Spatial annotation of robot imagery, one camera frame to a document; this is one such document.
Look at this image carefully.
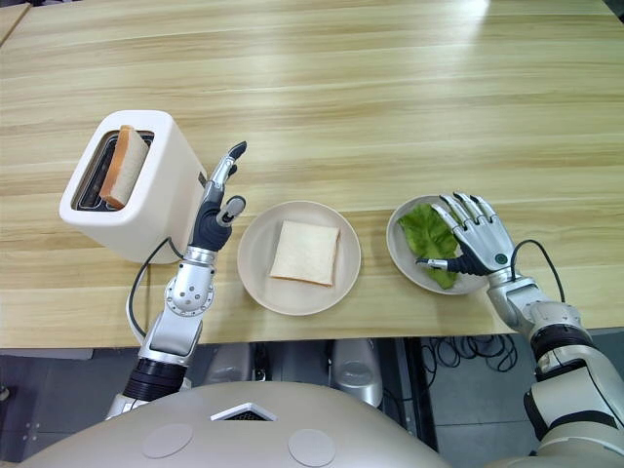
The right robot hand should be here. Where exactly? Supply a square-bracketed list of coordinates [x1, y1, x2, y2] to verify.
[414, 191, 517, 279]

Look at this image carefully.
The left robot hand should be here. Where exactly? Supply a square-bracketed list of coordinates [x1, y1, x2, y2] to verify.
[187, 140, 249, 253]

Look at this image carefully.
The green lettuce leaf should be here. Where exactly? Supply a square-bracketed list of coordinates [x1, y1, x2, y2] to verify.
[397, 203, 463, 290]

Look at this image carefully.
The cream toaster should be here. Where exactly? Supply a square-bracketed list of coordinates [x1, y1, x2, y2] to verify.
[58, 110, 208, 265]

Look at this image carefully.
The beige plate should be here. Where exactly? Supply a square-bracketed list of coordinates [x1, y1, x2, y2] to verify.
[386, 194, 489, 296]
[237, 200, 363, 317]

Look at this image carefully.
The bread slice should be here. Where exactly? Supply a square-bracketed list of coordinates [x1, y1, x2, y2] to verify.
[269, 219, 341, 289]
[98, 125, 149, 211]

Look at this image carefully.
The robot body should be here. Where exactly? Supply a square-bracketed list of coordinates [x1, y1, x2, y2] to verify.
[0, 380, 454, 468]

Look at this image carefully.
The black cable bundle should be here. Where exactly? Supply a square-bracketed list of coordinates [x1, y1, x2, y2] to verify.
[420, 334, 519, 374]

